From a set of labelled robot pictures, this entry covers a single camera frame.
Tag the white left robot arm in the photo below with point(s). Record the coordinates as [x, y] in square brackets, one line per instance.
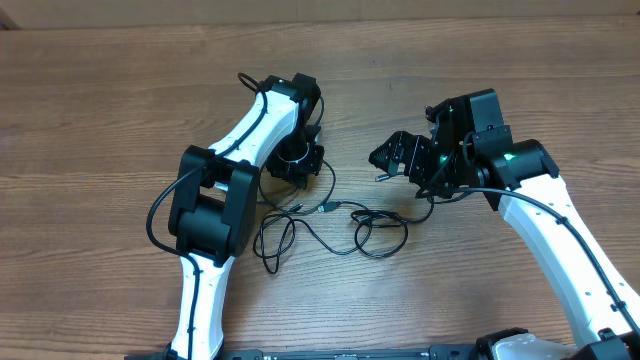
[215, 199]

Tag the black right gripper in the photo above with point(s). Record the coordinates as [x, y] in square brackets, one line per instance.
[418, 149]

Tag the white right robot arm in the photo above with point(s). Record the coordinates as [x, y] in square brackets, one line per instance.
[525, 186]

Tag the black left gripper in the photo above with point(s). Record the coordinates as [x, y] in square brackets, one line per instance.
[300, 174]

